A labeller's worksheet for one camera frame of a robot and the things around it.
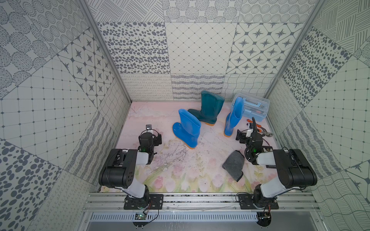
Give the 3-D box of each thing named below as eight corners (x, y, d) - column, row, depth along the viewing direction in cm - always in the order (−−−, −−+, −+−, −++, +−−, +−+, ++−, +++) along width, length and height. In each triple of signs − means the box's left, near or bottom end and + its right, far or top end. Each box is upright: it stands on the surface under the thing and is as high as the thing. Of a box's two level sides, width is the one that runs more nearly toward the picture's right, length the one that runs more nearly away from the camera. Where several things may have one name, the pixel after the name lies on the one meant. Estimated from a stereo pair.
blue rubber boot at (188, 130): (173, 133, 103) (168, 109, 83) (179, 128, 106) (177, 103, 86) (194, 151, 94) (195, 130, 74) (200, 145, 97) (203, 122, 77)
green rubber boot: (196, 121, 110) (197, 97, 90) (200, 114, 114) (202, 90, 95) (214, 128, 106) (220, 105, 86) (218, 121, 110) (224, 97, 90)
